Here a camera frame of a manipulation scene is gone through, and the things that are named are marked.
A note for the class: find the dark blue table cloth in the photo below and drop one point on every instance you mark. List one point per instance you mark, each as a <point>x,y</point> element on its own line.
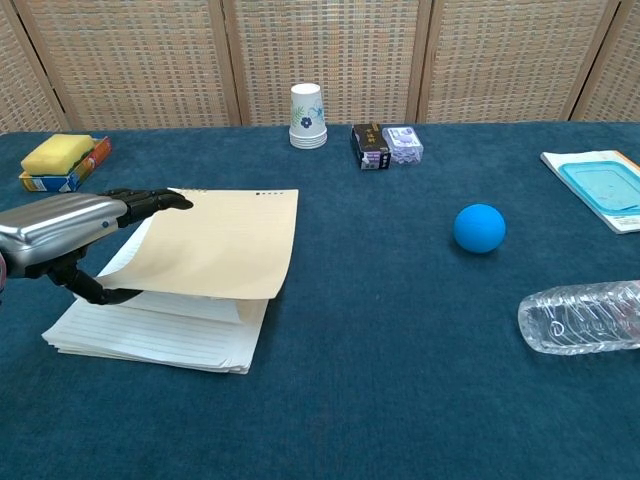
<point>350,375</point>

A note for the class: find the teal plastic lid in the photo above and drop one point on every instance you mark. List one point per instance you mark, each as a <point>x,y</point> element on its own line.
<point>600,187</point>

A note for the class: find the blue ball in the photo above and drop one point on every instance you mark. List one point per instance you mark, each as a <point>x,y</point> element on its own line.
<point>479,227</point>

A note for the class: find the yellow sponge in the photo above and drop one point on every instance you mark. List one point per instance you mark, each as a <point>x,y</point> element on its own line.
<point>57,152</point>

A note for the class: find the beige paper notepad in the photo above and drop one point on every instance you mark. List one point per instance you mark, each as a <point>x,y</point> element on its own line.
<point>215,240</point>

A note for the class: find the black carton box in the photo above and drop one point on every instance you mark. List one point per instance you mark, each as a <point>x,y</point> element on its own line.
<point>367,147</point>

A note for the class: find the white book orange spine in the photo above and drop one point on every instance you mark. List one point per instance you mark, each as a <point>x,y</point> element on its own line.
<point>612,222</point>

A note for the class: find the orange blue carton box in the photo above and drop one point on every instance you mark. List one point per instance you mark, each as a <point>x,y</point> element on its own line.
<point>87,162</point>

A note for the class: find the white floral paper cup stack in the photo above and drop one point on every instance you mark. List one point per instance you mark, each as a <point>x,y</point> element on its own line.
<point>306,115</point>

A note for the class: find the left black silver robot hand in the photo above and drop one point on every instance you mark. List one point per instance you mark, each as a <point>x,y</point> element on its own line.
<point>55,225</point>

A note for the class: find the clear plastic water bottle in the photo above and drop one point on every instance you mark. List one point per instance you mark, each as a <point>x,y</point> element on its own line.
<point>580,320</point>

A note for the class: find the woven wooden folding screen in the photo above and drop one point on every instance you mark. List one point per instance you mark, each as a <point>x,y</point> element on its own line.
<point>350,50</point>

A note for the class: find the clear purple plastic box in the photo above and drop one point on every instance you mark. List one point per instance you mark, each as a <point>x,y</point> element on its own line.
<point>405,145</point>

